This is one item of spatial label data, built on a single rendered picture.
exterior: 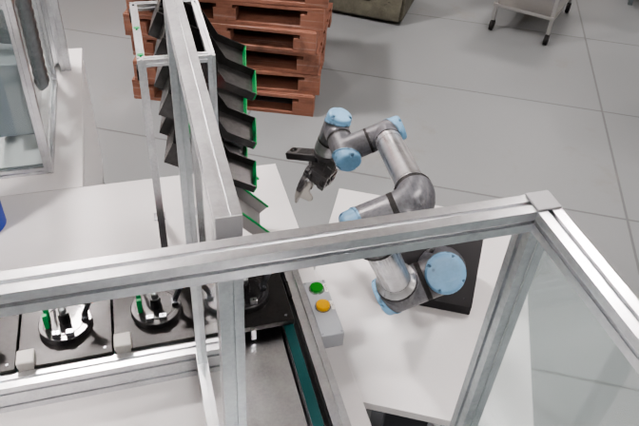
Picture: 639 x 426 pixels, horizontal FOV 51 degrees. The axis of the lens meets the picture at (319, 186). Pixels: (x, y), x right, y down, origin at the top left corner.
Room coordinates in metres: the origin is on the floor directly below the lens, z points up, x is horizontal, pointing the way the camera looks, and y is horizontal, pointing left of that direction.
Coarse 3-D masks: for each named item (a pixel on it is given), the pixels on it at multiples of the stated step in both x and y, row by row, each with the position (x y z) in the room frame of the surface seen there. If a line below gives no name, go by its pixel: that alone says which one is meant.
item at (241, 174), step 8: (168, 136) 1.60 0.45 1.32; (168, 144) 1.54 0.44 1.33; (168, 152) 1.49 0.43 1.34; (176, 152) 1.49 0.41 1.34; (232, 152) 1.64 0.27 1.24; (168, 160) 1.49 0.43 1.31; (176, 160) 1.49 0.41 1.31; (232, 160) 1.64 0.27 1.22; (240, 160) 1.64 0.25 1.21; (248, 160) 1.65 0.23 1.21; (232, 168) 1.59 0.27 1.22; (240, 168) 1.61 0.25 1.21; (248, 168) 1.63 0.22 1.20; (256, 168) 1.61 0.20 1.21; (232, 176) 1.56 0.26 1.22; (240, 176) 1.57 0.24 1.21; (248, 176) 1.59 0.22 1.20; (256, 176) 1.58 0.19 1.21; (240, 184) 1.52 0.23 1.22; (248, 184) 1.52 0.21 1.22; (256, 184) 1.54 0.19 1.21
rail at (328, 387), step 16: (288, 272) 1.43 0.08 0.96; (288, 288) 1.35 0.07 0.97; (304, 304) 1.30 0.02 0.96; (304, 320) 1.24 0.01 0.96; (304, 336) 1.19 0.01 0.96; (304, 352) 1.17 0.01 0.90; (320, 352) 1.14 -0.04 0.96; (320, 368) 1.08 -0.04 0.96; (320, 384) 1.03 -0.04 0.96; (336, 384) 1.04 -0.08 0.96; (320, 400) 1.01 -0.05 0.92; (336, 400) 0.99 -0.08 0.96; (336, 416) 0.94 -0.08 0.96
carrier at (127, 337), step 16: (112, 304) 1.24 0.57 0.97; (128, 304) 1.25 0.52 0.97; (144, 304) 1.23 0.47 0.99; (160, 304) 1.23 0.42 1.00; (176, 304) 1.24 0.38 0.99; (128, 320) 1.19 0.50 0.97; (144, 320) 1.18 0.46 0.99; (160, 320) 1.18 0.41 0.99; (176, 320) 1.20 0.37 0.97; (192, 320) 1.20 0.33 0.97; (128, 336) 1.12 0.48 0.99; (144, 336) 1.14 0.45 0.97; (160, 336) 1.14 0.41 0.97; (176, 336) 1.15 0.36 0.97; (192, 336) 1.15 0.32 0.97
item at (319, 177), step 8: (320, 160) 1.62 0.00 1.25; (328, 160) 1.62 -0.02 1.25; (312, 168) 1.64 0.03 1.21; (320, 168) 1.64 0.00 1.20; (328, 168) 1.63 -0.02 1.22; (336, 168) 1.67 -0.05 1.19; (312, 176) 1.64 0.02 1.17; (320, 176) 1.62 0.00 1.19; (328, 176) 1.62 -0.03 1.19; (320, 184) 1.63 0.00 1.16; (328, 184) 1.64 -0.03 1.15
